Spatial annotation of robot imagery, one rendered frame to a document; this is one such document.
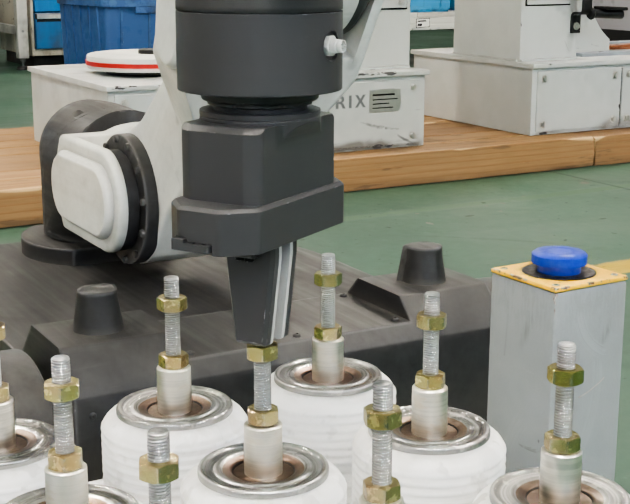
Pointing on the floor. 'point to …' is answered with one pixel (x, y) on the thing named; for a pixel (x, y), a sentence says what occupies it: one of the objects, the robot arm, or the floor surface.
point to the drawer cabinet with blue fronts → (38, 46)
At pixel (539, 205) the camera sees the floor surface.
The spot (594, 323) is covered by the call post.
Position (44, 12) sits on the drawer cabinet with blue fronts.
